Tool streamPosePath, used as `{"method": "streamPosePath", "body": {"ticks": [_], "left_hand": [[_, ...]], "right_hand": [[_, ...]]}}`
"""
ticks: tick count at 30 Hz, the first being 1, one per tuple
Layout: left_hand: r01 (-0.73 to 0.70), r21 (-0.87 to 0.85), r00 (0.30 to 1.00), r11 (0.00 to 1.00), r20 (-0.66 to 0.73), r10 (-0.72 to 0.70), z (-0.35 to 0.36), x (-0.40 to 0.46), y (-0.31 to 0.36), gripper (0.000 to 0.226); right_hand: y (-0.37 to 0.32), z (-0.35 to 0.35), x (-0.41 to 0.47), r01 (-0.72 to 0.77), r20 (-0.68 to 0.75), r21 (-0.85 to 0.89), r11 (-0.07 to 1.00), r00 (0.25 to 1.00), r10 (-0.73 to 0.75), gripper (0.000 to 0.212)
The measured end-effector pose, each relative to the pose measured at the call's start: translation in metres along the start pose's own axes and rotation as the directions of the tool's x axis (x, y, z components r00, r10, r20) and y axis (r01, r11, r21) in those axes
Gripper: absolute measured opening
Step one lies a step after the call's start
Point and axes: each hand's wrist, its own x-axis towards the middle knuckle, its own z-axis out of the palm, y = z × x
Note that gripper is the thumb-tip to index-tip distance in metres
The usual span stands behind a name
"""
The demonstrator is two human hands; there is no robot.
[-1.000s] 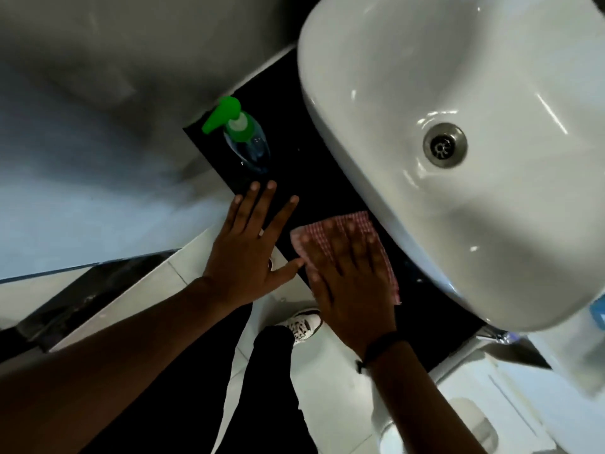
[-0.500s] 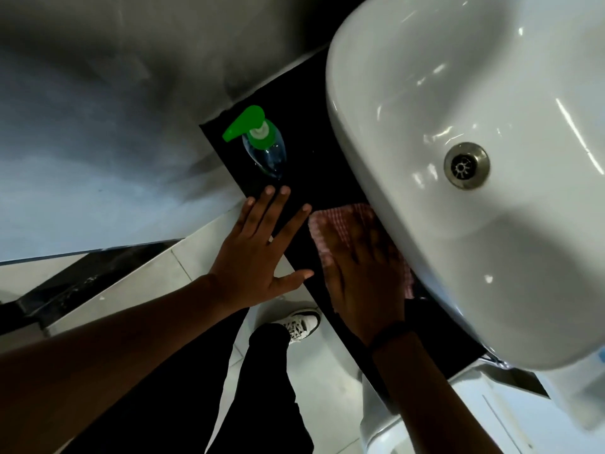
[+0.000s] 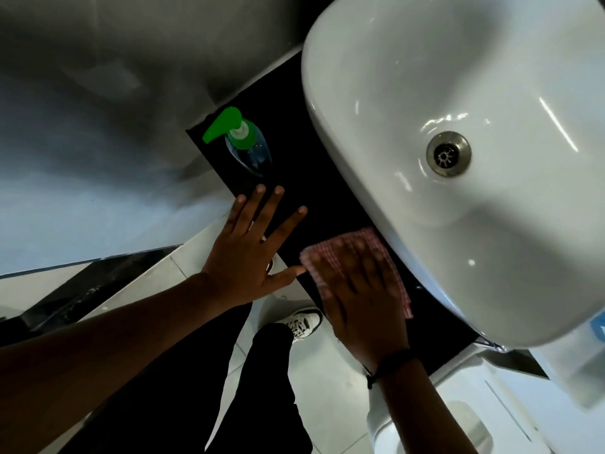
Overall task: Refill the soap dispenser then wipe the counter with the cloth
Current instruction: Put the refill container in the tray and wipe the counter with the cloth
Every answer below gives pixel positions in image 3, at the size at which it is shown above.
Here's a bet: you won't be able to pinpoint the person's left hand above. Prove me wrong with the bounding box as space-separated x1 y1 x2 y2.
200 183 309 311

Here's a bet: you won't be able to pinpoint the person's right hand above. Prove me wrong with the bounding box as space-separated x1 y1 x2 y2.
320 240 410 374

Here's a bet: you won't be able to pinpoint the red checkered cleaning cloth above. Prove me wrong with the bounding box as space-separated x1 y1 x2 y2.
300 226 415 320

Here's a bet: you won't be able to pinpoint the person's left forearm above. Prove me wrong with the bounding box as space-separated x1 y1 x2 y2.
0 271 216 454

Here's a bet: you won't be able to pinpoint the person's right forearm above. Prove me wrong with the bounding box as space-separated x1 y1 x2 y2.
373 358 475 454

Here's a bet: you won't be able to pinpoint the white and black sneaker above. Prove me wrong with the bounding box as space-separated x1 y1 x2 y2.
273 307 324 344

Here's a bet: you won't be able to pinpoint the clear soap bottle green pump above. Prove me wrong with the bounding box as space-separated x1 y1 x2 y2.
202 107 273 178

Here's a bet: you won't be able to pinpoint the black wristband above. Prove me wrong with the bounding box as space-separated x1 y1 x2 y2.
366 349 419 390

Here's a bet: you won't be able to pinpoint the white ceramic sink basin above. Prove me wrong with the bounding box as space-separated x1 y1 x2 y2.
301 0 605 350

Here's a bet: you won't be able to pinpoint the metal sink drain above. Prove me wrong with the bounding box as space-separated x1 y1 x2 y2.
426 131 473 178

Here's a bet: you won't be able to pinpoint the black stone ledge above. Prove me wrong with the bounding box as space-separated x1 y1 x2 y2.
0 245 186 346

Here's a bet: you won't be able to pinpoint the person's black trousers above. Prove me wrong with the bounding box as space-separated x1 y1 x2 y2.
59 301 314 454

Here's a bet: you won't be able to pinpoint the white toilet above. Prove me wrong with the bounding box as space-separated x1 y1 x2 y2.
366 349 561 454

